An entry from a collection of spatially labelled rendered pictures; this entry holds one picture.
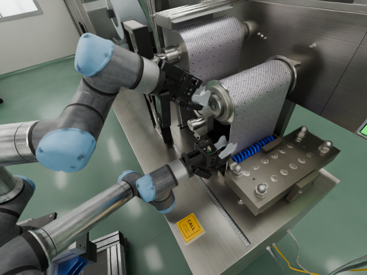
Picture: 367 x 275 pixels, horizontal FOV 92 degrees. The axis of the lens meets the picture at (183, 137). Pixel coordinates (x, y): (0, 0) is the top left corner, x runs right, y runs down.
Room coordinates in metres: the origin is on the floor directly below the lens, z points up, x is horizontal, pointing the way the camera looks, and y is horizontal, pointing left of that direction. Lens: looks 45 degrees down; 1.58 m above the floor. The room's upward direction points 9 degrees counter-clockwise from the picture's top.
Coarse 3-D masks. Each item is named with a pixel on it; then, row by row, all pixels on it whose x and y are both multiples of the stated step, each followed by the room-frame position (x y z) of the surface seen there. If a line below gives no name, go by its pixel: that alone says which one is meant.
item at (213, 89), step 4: (208, 88) 0.49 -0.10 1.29; (212, 88) 0.47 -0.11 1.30; (216, 88) 0.45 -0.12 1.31; (220, 88) 0.44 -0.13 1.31; (212, 92) 0.46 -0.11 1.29; (216, 92) 0.45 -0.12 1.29; (220, 92) 0.43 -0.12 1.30; (220, 96) 0.43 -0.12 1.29; (224, 96) 0.42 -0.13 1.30; (224, 100) 0.41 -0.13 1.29; (224, 104) 0.41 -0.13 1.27; (228, 104) 0.40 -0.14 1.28; (224, 108) 0.41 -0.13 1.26; (228, 108) 0.40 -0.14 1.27; (224, 112) 0.41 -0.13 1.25; (228, 112) 0.40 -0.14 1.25; (220, 116) 0.43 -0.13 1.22; (224, 116) 0.41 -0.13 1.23; (228, 116) 0.40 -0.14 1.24; (220, 120) 0.43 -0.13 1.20; (224, 120) 0.41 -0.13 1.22
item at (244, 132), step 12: (264, 108) 0.45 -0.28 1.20; (276, 108) 0.48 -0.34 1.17; (240, 120) 0.41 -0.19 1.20; (252, 120) 0.43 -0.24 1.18; (264, 120) 0.46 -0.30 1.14; (276, 120) 0.49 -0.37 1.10; (240, 132) 0.41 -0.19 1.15; (252, 132) 0.44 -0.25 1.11; (264, 132) 0.47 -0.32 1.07; (240, 144) 0.42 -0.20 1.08; (252, 144) 0.44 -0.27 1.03
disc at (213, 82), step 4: (212, 80) 0.48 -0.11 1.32; (216, 80) 0.47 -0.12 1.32; (208, 84) 0.50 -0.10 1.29; (212, 84) 0.48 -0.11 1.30; (216, 84) 0.46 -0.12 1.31; (220, 84) 0.45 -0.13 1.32; (224, 88) 0.43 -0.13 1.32; (224, 92) 0.43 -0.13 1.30; (228, 92) 0.41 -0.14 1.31; (228, 96) 0.41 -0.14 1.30; (228, 100) 0.41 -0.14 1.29; (232, 100) 0.40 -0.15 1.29; (232, 104) 0.39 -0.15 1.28; (232, 108) 0.39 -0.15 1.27; (232, 112) 0.39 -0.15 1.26; (232, 116) 0.39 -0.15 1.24; (216, 120) 0.46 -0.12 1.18; (228, 120) 0.40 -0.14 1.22; (232, 120) 0.39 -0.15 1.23; (224, 124) 0.42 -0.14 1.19; (228, 124) 0.40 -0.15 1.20
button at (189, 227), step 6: (192, 216) 0.25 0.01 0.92; (180, 222) 0.23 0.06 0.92; (186, 222) 0.23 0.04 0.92; (192, 222) 0.22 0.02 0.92; (198, 222) 0.22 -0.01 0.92; (180, 228) 0.21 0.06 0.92; (186, 228) 0.21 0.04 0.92; (192, 228) 0.21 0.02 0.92; (198, 228) 0.20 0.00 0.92; (186, 234) 0.19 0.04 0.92; (192, 234) 0.19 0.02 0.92; (198, 234) 0.19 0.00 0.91; (186, 240) 0.17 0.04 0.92
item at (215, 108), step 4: (212, 96) 0.45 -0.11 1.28; (216, 96) 0.44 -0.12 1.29; (208, 100) 0.47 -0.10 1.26; (212, 100) 0.45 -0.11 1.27; (216, 100) 0.43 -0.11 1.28; (220, 100) 0.43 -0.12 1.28; (212, 104) 0.45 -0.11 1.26; (216, 104) 0.43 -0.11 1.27; (220, 104) 0.42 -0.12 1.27; (212, 108) 0.45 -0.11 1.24; (216, 108) 0.43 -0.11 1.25; (220, 108) 0.41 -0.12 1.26; (212, 112) 0.44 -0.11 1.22; (216, 112) 0.43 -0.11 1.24; (220, 112) 0.41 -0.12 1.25; (216, 116) 0.43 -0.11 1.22
